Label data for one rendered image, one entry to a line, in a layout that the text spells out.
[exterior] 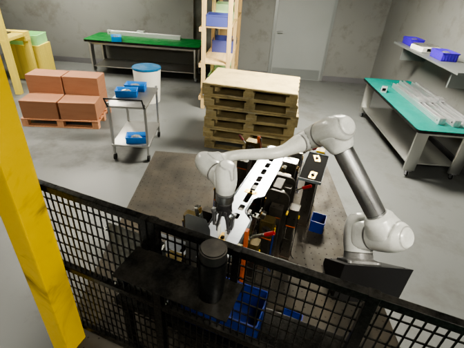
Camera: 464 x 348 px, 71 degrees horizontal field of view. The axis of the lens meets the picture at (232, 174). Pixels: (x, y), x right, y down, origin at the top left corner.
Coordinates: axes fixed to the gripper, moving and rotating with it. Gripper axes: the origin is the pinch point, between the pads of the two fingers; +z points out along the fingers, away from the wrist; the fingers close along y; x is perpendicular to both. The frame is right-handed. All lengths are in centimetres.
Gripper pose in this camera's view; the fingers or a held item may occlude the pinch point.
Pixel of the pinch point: (222, 232)
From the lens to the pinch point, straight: 171.6
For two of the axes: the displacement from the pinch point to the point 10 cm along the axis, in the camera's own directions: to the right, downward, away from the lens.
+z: -0.6, 8.4, 5.3
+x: -3.7, 4.8, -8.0
